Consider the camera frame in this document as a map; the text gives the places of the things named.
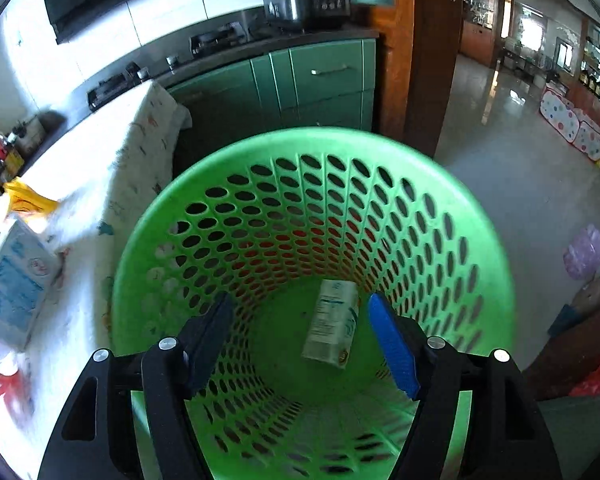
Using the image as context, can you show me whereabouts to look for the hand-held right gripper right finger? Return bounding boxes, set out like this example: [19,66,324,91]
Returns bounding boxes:
[369,292,563,480]

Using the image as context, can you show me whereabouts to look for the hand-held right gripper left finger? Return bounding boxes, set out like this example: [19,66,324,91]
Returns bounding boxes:
[37,292,234,480]

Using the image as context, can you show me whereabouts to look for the small white green carton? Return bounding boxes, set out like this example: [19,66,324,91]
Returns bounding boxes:
[301,280,360,370]

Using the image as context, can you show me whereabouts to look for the green perforated plastic basket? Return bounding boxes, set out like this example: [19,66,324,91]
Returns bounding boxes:
[107,127,516,480]

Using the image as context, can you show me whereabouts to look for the brown wooden furniture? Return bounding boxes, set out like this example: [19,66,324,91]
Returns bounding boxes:
[522,270,600,401]

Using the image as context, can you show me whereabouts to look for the printed white table cloth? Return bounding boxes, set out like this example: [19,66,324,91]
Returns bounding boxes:
[0,81,193,476]

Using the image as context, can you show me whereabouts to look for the blue white carton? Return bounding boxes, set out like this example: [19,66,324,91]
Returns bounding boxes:
[0,217,63,353]

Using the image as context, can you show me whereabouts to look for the pink plastic bag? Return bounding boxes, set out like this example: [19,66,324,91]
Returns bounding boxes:
[563,224,600,281]

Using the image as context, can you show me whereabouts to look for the yellow snack packet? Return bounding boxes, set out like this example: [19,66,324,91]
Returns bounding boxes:
[4,180,61,221]

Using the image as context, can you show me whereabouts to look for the green kitchen cabinets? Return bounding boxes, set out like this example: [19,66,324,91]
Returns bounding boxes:
[167,37,378,176]

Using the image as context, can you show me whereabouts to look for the cluster of condiment bottles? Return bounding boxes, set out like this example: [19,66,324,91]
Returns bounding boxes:
[0,115,48,196]

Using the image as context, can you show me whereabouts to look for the polka dot play tent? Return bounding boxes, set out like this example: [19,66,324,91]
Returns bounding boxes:
[539,85,600,162]

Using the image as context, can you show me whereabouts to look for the wooden door with glass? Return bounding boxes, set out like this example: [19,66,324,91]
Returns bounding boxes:
[320,0,466,158]

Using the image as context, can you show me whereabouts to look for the black gas stove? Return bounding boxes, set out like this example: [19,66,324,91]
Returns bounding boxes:
[86,22,261,111]

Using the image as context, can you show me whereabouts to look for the wooden display cabinet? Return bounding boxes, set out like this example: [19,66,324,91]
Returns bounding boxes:
[462,0,498,66]

